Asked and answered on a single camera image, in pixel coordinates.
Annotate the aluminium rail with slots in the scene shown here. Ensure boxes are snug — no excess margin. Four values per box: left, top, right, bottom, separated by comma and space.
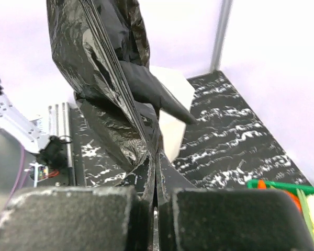
28, 102, 75, 186

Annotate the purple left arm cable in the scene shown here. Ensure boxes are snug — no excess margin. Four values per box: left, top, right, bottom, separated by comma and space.
9, 145, 27, 197

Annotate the green plastic vegetable tray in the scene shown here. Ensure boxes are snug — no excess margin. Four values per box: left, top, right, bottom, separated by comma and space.
264, 181, 314, 196

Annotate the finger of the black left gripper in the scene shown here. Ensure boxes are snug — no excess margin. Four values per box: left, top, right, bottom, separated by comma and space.
120, 61, 196, 125

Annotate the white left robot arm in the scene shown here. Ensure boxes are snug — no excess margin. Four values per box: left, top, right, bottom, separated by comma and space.
0, 63, 196, 171

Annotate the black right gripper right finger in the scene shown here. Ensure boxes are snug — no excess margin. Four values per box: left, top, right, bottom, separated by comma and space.
159, 154, 314, 250

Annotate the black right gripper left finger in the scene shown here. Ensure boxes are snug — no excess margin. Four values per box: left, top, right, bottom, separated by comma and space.
0, 157, 154, 250

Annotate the white faceted trash bin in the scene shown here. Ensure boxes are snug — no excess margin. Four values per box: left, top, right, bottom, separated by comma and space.
150, 66, 195, 162

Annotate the black trash bag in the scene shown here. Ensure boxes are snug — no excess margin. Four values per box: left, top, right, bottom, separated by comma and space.
47, 1, 158, 172

